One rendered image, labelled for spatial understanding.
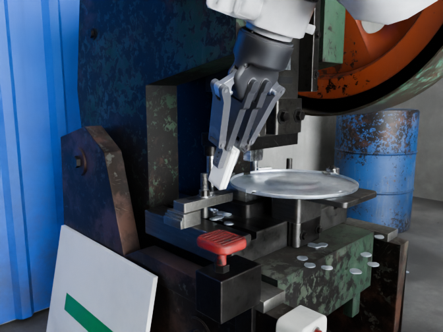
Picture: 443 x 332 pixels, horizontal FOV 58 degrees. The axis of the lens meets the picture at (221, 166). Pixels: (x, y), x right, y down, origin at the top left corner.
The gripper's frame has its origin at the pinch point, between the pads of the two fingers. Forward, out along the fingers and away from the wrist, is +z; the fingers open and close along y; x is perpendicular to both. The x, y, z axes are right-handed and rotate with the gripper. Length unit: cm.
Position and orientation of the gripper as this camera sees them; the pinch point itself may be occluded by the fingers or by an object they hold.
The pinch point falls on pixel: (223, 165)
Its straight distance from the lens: 61.4
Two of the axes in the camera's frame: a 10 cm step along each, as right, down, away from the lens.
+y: 7.3, -1.1, 6.7
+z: -2.9, 8.4, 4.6
